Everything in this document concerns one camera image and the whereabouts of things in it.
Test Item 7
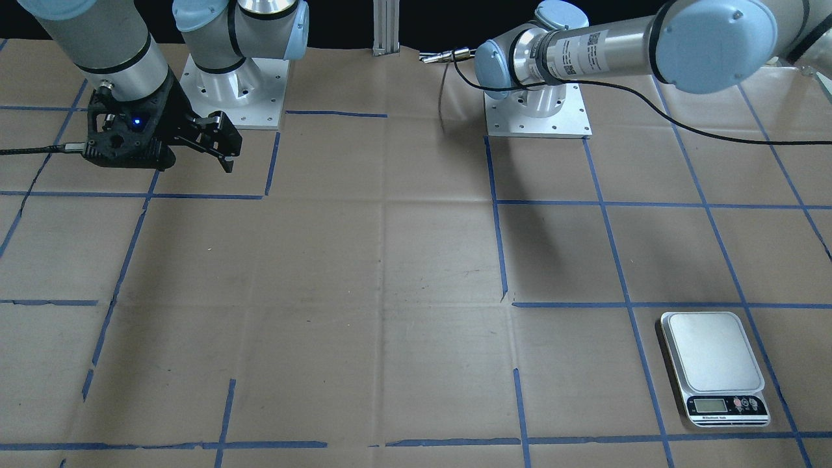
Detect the white digital kitchen scale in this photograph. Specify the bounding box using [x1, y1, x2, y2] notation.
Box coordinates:
[659, 311, 772, 428]

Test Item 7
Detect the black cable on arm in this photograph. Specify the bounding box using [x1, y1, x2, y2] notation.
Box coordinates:
[439, 60, 832, 146]

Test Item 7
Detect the aluminium extrusion post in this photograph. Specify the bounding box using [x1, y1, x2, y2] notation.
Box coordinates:
[372, 0, 401, 57]

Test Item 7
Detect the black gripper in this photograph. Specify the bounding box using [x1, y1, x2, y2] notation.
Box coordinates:
[81, 70, 243, 173]

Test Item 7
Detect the silver robot arm with gripper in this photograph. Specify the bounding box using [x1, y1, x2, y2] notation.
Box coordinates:
[21, 1, 309, 130]

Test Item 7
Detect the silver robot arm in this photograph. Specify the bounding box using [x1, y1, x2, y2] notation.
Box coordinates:
[23, 1, 830, 172]

